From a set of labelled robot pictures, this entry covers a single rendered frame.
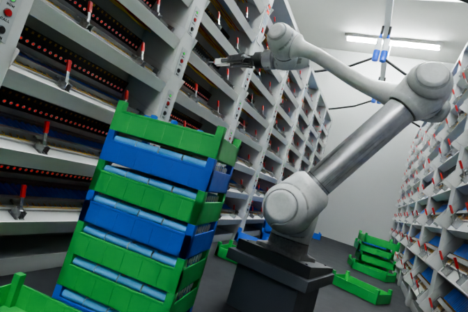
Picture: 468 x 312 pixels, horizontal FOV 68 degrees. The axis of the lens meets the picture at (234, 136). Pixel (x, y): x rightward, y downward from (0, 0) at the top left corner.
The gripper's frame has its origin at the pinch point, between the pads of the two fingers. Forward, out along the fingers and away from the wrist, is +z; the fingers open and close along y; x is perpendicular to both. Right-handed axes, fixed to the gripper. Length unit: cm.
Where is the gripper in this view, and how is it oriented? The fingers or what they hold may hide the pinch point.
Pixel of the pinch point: (222, 62)
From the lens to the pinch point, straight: 169.3
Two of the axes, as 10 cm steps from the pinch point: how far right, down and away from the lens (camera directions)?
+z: -9.3, -0.3, 3.7
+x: 1.1, -9.8, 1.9
